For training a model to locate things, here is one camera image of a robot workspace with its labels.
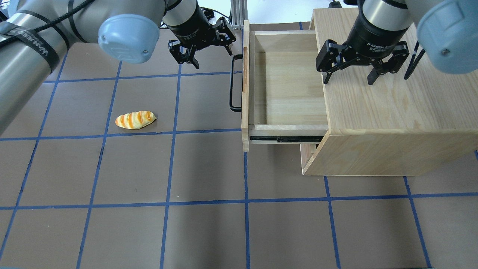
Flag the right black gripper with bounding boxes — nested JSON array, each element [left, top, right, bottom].
[[316, 13, 409, 86]]

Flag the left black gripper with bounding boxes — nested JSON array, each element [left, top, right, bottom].
[[164, 10, 237, 69]]

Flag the black drawer handle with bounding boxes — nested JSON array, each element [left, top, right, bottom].
[[229, 54, 244, 112]]

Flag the wooden drawer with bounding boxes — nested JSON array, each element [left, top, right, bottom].
[[241, 21, 328, 152]]

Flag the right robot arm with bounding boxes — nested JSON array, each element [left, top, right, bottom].
[[316, 0, 478, 85]]

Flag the wooden drawer cabinet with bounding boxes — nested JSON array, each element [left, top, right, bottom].
[[301, 7, 478, 177]]

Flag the toy bread roll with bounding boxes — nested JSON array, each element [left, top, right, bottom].
[[114, 111, 157, 130]]

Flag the black drawer slide rail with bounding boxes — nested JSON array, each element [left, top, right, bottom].
[[249, 136, 324, 144]]

